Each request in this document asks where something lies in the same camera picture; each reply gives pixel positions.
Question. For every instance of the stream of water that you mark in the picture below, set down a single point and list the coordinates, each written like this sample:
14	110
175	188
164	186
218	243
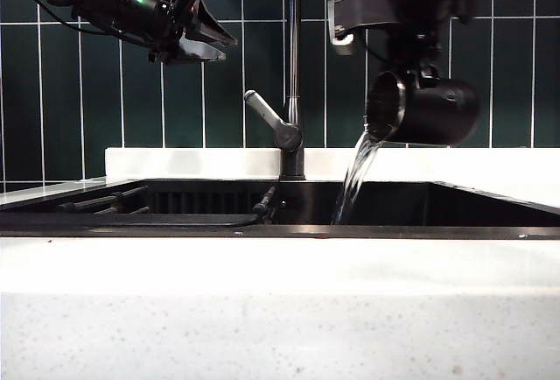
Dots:
359	165

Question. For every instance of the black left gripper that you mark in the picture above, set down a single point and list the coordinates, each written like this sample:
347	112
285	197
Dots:
172	25

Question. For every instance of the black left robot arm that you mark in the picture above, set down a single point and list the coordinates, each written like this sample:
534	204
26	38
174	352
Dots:
122	3

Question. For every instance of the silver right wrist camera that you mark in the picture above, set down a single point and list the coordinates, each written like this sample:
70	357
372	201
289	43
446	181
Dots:
343	16

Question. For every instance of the metal rod drying rack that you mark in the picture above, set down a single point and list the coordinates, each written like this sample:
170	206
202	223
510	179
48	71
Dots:
109	200

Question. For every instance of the black kitchen sink basin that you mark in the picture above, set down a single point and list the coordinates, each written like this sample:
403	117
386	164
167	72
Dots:
394	205

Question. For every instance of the dark metal faucet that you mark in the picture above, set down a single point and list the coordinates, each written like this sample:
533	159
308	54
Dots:
292	47

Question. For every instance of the black mug with logo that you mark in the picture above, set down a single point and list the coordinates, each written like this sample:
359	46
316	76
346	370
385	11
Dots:
437	113

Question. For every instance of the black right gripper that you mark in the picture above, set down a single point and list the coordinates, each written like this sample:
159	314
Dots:
415	38

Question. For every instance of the black slatted drain basket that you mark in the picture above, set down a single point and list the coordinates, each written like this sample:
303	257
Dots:
197	204

